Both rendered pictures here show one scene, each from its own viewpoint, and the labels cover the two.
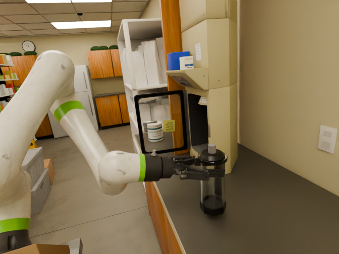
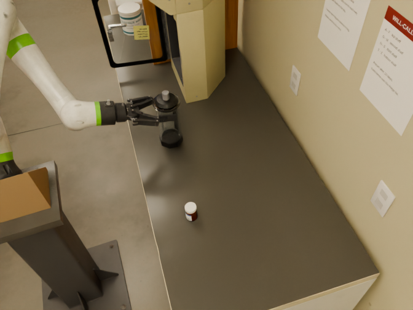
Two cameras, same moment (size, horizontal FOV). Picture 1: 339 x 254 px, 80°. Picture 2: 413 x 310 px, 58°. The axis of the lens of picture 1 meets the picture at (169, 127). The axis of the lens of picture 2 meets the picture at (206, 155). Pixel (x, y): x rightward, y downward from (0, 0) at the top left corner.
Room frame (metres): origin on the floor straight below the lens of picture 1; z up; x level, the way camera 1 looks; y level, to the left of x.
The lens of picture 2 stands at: (-0.44, -0.31, 2.17)
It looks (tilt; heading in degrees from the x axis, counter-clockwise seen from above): 49 degrees down; 1
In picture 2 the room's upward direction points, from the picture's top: 4 degrees counter-clockwise
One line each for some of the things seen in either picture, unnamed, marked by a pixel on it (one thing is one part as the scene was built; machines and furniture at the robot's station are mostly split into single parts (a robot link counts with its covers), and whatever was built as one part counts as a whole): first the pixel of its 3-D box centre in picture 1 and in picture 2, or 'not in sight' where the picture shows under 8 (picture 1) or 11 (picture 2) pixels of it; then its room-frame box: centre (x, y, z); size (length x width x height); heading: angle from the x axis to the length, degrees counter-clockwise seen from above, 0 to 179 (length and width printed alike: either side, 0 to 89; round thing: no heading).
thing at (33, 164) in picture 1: (20, 170); not in sight; (2.28, 1.88, 0.49); 0.60 x 0.42 x 0.33; 15
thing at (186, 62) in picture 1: (186, 63); not in sight; (1.05, -0.12, 1.54); 0.05 x 0.05 x 0.06; 23
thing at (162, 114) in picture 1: (162, 123); (132, 30); (1.23, 0.04, 1.19); 0.30 x 0.01 x 0.40; 98
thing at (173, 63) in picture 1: (178, 61); not in sight; (1.17, -0.09, 1.56); 0.10 x 0.10 x 0.09; 15
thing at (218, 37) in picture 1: (216, 99); (196, 10); (1.14, -0.28, 1.33); 0.32 x 0.25 x 0.77; 15
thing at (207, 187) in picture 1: (212, 181); (169, 120); (0.68, -0.14, 1.09); 0.11 x 0.11 x 0.21
